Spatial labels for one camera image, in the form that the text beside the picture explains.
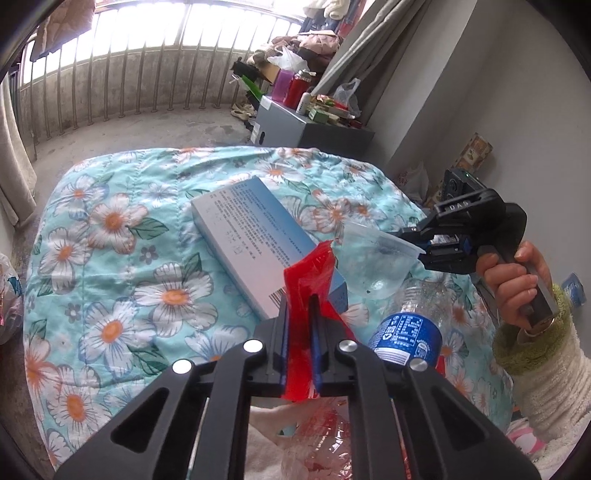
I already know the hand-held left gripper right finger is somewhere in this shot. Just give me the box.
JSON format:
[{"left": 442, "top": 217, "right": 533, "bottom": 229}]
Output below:
[{"left": 311, "top": 295, "right": 542, "bottom": 480}]

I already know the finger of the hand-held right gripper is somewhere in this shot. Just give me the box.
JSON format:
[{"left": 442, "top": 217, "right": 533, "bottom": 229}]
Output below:
[
  {"left": 419, "top": 247, "right": 477, "bottom": 275},
  {"left": 398, "top": 210, "right": 463, "bottom": 248}
]

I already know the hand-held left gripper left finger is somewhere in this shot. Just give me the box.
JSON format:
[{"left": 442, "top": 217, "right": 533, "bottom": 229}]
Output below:
[{"left": 54, "top": 302, "right": 291, "bottom": 480}]

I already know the clear plastic cup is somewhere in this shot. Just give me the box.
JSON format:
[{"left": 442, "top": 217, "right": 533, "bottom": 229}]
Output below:
[{"left": 341, "top": 220, "right": 426, "bottom": 302}]

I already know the red plastic wrapper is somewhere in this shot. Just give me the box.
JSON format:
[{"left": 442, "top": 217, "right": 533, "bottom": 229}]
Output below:
[{"left": 283, "top": 240, "right": 341, "bottom": 402}]

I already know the light blue cardboard box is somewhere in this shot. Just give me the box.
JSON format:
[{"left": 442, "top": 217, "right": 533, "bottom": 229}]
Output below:
[{"left": 191, "top": 178, "right": 348, "bottom": 320}]

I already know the person's right hand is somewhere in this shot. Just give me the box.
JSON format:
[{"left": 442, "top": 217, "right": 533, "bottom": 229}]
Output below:
[{"left": 475, "top": 241, "right": 556, "bottom": 331}]

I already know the crumpled white plastic bag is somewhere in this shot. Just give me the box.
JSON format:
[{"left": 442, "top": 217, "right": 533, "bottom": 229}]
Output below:
[{"left": 399, "top": 164, "right": 433, "bottom": 204}]

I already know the tall patterned box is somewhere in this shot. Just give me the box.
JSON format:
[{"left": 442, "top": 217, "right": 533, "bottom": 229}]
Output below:
[{"left": 455, "top": 133, "right": 494, "bottom": 175}]

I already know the plastic bottle with blue label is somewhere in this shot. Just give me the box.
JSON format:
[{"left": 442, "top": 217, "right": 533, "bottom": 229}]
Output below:
[{"left": 368, "top": 277, "right": 457, "bottom": 371}]

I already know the clear bag with red print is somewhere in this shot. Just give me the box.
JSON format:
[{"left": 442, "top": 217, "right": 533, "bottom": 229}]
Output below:
[{"left": 277, "top": 399, "right": 416, "bottom": 480}]

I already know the pile of small boxes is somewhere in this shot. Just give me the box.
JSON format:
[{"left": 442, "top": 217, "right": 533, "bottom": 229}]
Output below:
[{"left": 308, "top": 95, "right": 365, "bottom": 127}]

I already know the grey cabinet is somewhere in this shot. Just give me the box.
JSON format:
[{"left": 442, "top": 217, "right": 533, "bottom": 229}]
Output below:
[{"left": 252, "top": 95, "right": 376, "bottom": 156}]

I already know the floral quilted blanket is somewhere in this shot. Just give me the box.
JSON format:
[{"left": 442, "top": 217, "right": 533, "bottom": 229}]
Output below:
[{"left": 23, "top": 147, "right": 519, "bottom": 472}]

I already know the red thermos bottle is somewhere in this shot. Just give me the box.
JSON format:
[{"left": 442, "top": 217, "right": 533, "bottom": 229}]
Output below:
[{"left": 283, "top": 71, "right": 311, "bottom": 110}]

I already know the pink patterned clothing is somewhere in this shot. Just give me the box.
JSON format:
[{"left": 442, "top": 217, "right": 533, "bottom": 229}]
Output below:
[{"left": 505, "top": 418, "right": 551, "bottom": 457}]

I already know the pink plastic container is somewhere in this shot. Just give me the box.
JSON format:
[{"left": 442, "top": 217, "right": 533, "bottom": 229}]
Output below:
[{"left": 274, "top": 69, "right": 294, "bottom": 102}]

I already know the pile of clothes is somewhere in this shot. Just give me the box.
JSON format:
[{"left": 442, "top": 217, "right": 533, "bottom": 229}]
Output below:
[{"left": 252, "top": 28, "right": 343, "bottom": 75}]

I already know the thin white plastic bag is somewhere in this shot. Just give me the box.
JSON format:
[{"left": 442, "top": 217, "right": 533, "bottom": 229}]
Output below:
[{"left": 268, "top": 46, "right": 308, "bottom": 71}]

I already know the metal balcony railing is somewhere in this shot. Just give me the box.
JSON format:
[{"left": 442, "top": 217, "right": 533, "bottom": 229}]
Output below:
[{"left": 9, "top": 0, "right": 315, "bottom": 140}]

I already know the beige curtain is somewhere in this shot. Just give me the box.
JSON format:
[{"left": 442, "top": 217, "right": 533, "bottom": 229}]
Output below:
[{"left": 0, "top": 78, "right": 38, "bottom": 228}]

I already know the hanging padded jacket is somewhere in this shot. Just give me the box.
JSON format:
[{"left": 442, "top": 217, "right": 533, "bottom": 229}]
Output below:
[{"left": 29, "top": 8, "right": 96, "bottom": 62}]

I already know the white plastic bag with handles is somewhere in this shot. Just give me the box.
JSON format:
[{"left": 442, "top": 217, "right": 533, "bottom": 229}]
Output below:
[{"left": 332, "top": 78, "right": 362, "bottom": 117}]

